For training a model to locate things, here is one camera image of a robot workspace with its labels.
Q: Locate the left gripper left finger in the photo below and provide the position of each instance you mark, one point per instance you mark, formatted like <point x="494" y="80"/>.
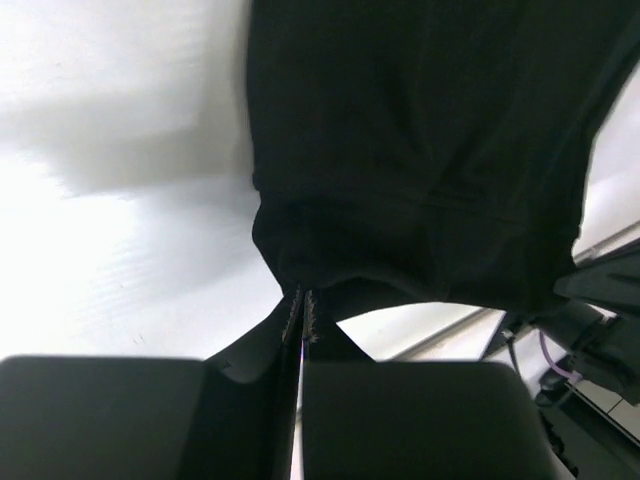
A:
<point x="228" y="417"/>

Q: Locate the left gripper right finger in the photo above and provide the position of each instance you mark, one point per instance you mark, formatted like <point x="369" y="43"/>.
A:
<point x="416" y="420"/>

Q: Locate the black skirt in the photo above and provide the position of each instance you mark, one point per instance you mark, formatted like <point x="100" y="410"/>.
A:
<point x="429" y="151"/>

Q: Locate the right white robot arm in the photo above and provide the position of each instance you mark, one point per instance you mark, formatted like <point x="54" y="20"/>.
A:
<point x="598" y="327"/>

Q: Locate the aluminium table edge rail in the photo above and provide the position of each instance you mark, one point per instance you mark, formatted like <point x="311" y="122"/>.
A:
<point x="477" y="316"/>

